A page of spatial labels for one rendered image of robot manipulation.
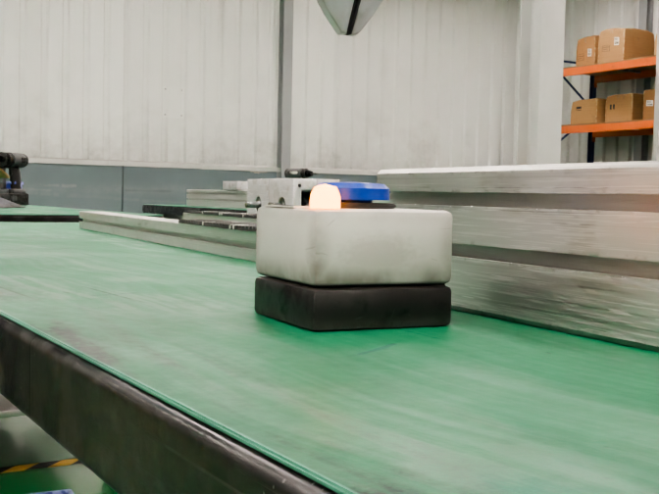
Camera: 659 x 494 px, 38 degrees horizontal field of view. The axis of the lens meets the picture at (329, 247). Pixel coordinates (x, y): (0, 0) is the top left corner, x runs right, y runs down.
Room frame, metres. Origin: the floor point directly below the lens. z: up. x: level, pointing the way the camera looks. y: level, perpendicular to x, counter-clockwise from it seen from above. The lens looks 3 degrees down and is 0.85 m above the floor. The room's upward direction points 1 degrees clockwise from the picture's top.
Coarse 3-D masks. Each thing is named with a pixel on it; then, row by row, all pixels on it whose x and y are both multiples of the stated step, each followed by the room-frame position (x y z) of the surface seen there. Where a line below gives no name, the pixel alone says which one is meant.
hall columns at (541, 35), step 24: (528, 0) 8.88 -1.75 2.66; (552, 0) 8.68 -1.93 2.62; (528, 24) 8.89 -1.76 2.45; (552, 24) 8.69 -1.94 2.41; (528, 48) 8.89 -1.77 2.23; (552, 48) 8.69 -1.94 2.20; (528, 72) 8.90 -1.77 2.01; (552, 72) 8.70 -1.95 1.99; (528, 96) 8.90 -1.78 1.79; (552, 96) 8.70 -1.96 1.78; (528, 120) 8.91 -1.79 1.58; (552, 120) 8.71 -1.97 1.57; (528, 144) 8.90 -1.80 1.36; (552, 144) 8.71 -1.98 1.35
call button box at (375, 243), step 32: (288, 224) 0.49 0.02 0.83; (320, 224) 0.47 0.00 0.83; (352, 224) 0.47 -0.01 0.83; (384, 224) 0.48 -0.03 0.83; (416, 224) 0.49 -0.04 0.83; (448, 224) 0.50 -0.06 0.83; (256, 256) 0.53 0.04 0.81; (288, 256) 0.49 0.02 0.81; (320, 256) 0.47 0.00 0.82; (352, 256) 0.47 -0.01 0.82; (384, 256) 0.48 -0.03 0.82; (416, 256) 0.49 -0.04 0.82; (448, 256) 0.50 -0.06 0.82; (256, 288) 0.53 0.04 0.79; (288, 288) 0.49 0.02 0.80; (320, 288) 0.47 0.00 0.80; (352, 288) 0.48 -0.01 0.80; (384, 288) 0.48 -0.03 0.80; (416, 288) 0.49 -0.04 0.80; (448, 288) 0.50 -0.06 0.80; (288, 320) 0.49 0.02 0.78; (320, 320) 0.47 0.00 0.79; (352, 320) 0.47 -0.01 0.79; (384, 320) 0.48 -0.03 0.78; (416, 320) 0.49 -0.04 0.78; (448, 320) 0.50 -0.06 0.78
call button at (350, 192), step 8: (320, 184) 0.51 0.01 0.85; (328, 184) 0.51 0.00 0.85; (336, 184) 0.50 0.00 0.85; (344, 184) 0.50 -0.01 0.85; (352, 184) 0.50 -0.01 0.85; (360, 184) 0.50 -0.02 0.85; (368, 184) 0.50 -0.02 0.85; (376, 184) 0.51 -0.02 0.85; (384, 184) 0.51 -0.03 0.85; (344, 192) 0.50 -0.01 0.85; (352, 192) 0.50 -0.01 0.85; (360, 192) 0.50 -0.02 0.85; (368, 192) 0.50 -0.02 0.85; (376, 192) 0.50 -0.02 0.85; (384, 192) 0.51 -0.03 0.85; (344, 200) 0.51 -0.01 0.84; (352, 200) 0.51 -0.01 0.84; (360, 200) 0.51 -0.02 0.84; (368, 200) 0.51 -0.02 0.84
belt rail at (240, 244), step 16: (80, 224) 1.71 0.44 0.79; (96, 224) 1.59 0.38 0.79; (112, 224) 1.52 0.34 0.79; (128, 224) 1.40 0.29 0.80; (144, 224) 1.32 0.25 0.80; (160, 224) 1.25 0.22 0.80; (176, 224) 1.19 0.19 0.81; (192, 224) 1.13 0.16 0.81; (144, 240) 1.32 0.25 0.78; (160, 240) 1.25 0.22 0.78; (176, 240) 1.19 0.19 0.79; (192, 240) 1.13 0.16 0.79; (208, 240) 1.10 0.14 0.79; (224, 240) 1.05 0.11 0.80; (240, 240) 0.98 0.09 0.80; (256, 240) 0.94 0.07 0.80; (240, 256) 0.98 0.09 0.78
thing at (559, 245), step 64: (448, 192) 0.60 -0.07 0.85; (512, 192) 0.52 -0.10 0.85; (576, 192) 0.48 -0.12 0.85; (640, 192) 0.44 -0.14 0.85; (512, 256) 0.54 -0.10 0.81; (576, 256) 0.49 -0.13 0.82; (640, 256) 0.44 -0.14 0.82; (512, 320) 0.52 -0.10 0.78; (576, 320) 0.47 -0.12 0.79; (640, 320) 0.43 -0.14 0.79
